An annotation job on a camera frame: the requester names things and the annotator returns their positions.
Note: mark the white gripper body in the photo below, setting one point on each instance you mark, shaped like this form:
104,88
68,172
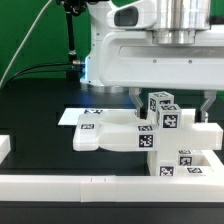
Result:
167,44

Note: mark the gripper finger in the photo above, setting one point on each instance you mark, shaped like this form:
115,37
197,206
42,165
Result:
210,97
134,94

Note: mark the white tagged cube nut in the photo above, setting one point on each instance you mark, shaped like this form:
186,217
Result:
168,116
154,100

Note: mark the white chair back frame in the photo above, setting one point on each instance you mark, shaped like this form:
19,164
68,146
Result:
145,136

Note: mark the white chair seat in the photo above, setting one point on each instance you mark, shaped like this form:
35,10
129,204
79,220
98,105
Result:
162,163

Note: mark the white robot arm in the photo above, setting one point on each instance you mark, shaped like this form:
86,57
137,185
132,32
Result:
99,29

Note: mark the white block at left edge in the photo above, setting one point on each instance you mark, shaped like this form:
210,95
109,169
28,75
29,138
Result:
5,146

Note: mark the white U-shaped obstacle fence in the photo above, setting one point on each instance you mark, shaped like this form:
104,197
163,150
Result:
205,186

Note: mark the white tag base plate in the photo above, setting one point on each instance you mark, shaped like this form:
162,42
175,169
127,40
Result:
75,116

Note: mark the black camera stand pole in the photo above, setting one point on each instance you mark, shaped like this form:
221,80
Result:
73,8

